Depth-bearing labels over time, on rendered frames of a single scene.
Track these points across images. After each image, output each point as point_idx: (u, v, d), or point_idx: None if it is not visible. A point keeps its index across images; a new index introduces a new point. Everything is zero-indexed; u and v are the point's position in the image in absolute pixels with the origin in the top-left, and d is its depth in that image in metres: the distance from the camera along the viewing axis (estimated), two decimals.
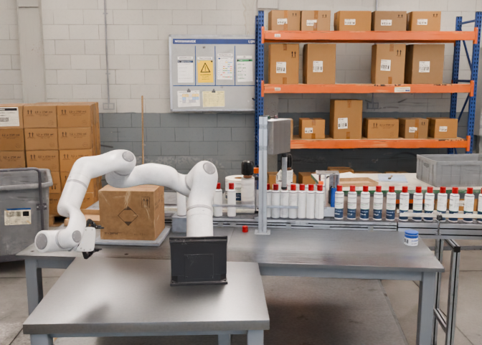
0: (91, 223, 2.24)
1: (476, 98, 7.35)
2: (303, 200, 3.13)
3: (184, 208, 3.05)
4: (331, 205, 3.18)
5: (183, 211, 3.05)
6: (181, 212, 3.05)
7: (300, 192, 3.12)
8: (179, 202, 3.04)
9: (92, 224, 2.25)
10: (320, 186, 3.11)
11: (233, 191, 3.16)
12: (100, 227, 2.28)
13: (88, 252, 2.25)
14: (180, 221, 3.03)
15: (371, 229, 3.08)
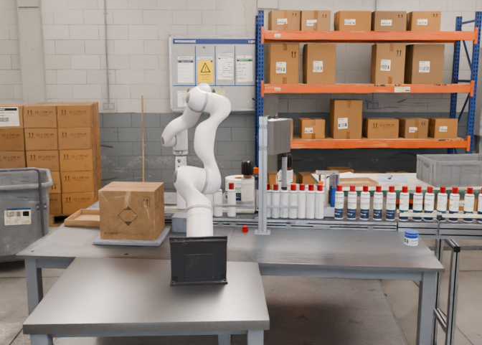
0: None
1: (476, 98, 7.35)
2: (303, 200, 3.13)
3: (184, 201, 3.05)
4: (331, 205, 3.18)
5: (183, 204, 3.04)
6: (181, 206, 3.04)
7: (300, 192, 3.12)
8: (179, 196, 3.03)
9: None
10: (320, 186, 3.11)
11: (233, 191, 3.16)
12: None
13: None
14: (180, 221, 3.03)
15: (371, 229, 3.08)
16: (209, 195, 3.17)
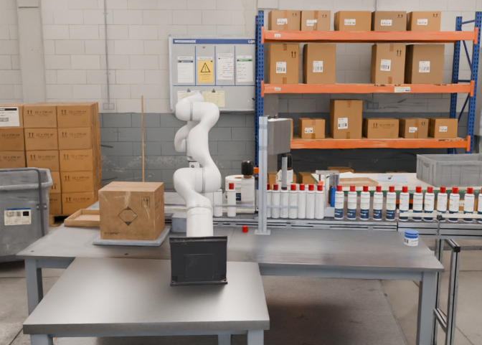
0: None
1: (476, 98, 7.35)
2: (303, 200, 3.13)
3: None
4: (331, 205, 3.18)
5: None
6: None
7: (300, 192, 3.12)
8: None
9: None
10: (320, 186, 3.11)
11: (233, 191, 3.16)
12: None
13: None
14: (180, 221, 3.03)
15: (371, 229, 3.08)
16: (209, 195, 3.17)
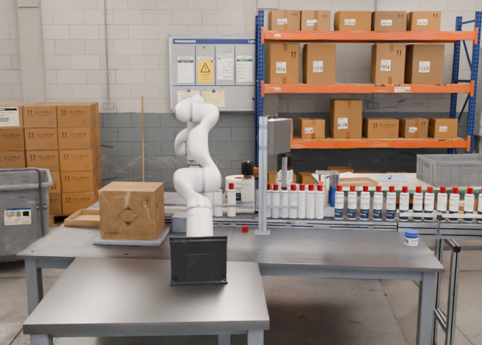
0: None
1: (476, 98, 7.35)
2: (303, 200, 3.13)
3: None
4: (331, 205, 3.18)
5: None
6: None
7: (300, 192, 3.12)
8: None
9: None
10: (320, 186, 3.11)
11: (233, 191, 3.16)
12: None
13: None
14: (180, 221, 3.03)
15: (371, 229, 3.08)
16: (209, 195, 3.17)
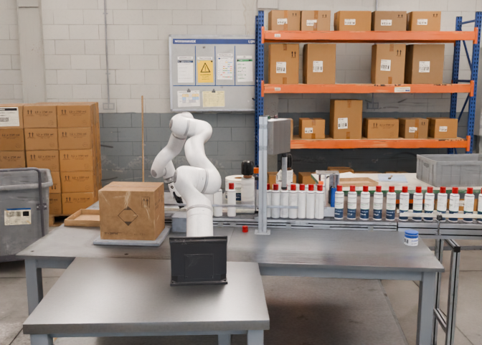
0: None
1: (476, 98, 7.35)
2: (303, 200, 3.13)
3: None
4: (331, 205, 3.18)
5: None
6: None
7: (300, 192, 3.12)
8: None
9: (178, 198, 3.24)
10: (320, 186, 3.11)
11: (233, 191, 3.16)
12: (182, 204, 3.23)
13: (177, 199, 3.20)
14: (180, 221, 3.03)
15: (371, 229, 3.08)
16: (209, 195, 3.17)
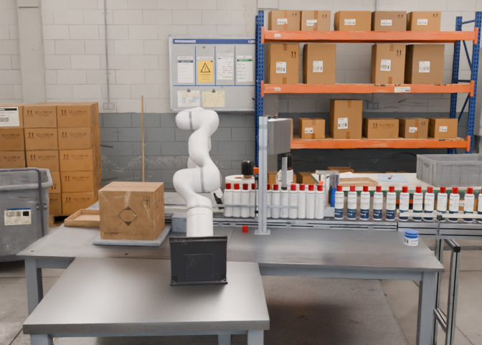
0: None
1: (476, 98, 7.35)
2: (303, 200, 3.13)
3: (232, 209, 3.19)
4: (331, 205, 3.18)
5: (231, 212, 3.18)
6: (229, 213, 3.18)
7: (300, 192, 3.12)
8: (227, 204, 3.17)
9: (218, 199, 3.22)
10: (320, 186, 3.11)
11: (257, 191, 3.16)
12: None
13: None
14: (180, 221, 3.03)
15: (371, 229, 3.08)
16: (237, 196, 3.15)
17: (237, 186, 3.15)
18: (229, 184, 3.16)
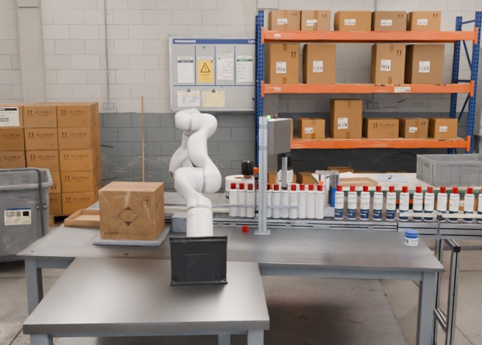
0: None
1: (476, 98, 7.35)
2: (304, 200, 3.13)
3: (237, 209, 3.19)
4: (331, 205, 3.18)
5: (237, 211, 3.19)
6: (234, 213, 3.18)
7: (301, 192, 3.12)
8: (232, 204, 3.17)
9: None
10: (320, 186, 3.11)
11: None
12: None
13: None
14: (180, 221, 3.03)
15: (371, 229, 3.08)
16: (242, 196, 3.16)
17: (242, 186, 3.16)
18: (234, 184, 3.16)
